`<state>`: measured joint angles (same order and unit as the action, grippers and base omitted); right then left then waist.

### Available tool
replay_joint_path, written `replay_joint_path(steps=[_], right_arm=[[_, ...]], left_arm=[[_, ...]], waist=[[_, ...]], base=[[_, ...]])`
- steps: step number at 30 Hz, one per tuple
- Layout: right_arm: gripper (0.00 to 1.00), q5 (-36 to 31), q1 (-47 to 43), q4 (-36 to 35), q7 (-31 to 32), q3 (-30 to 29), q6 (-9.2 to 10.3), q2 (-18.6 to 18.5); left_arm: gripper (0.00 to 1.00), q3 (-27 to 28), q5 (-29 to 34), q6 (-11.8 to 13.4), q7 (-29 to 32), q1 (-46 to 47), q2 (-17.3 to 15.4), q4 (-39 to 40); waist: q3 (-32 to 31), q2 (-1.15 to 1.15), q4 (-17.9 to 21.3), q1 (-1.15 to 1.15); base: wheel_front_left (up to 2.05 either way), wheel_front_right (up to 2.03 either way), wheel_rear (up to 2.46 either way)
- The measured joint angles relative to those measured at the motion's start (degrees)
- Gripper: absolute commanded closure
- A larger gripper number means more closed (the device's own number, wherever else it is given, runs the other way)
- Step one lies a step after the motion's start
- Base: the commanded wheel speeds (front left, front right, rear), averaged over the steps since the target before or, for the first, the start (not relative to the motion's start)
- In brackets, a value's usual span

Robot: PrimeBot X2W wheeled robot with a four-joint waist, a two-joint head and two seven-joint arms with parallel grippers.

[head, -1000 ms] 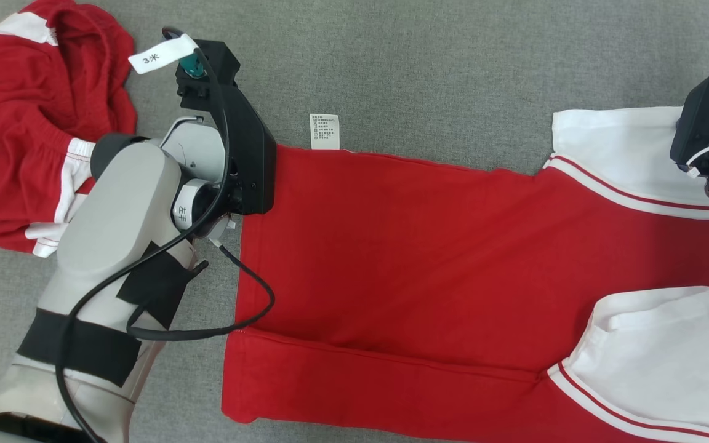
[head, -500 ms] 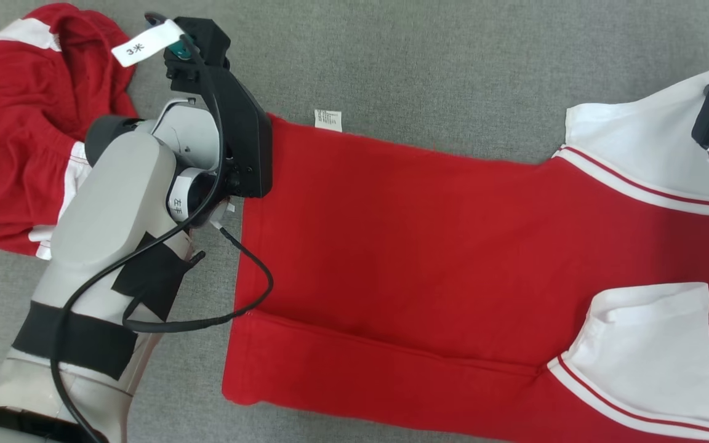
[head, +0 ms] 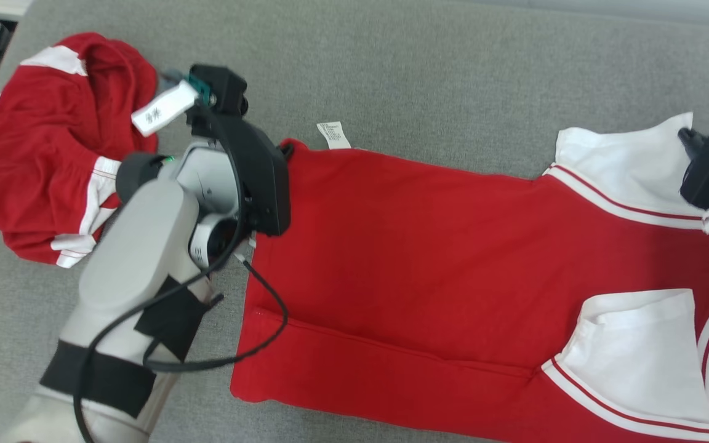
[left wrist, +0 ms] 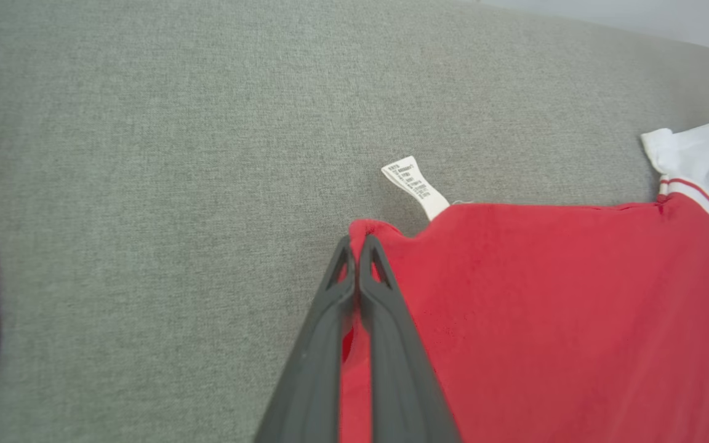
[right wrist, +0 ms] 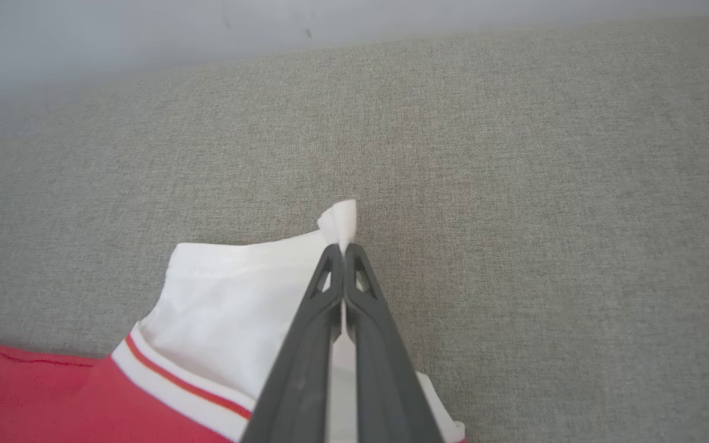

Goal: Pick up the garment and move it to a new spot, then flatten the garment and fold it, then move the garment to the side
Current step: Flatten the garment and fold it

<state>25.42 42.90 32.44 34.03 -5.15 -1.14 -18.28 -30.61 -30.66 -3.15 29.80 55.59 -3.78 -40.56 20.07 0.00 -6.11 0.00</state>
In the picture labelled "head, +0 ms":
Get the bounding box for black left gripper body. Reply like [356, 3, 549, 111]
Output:
[185, 102, 292, 238]

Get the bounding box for red shirt with white sleeves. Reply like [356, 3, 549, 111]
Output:
[230, 112, 709, 443]

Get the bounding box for red shorts with white trim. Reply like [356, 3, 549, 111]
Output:
[0, 32, 159, 269]

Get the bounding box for teal left camera connector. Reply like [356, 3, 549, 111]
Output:
[161, 69, 211, 103]

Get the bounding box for white cable label tag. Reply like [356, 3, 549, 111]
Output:
[131, 80, 199, 137]

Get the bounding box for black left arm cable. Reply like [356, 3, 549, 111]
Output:
[71, 108, 290, 443]

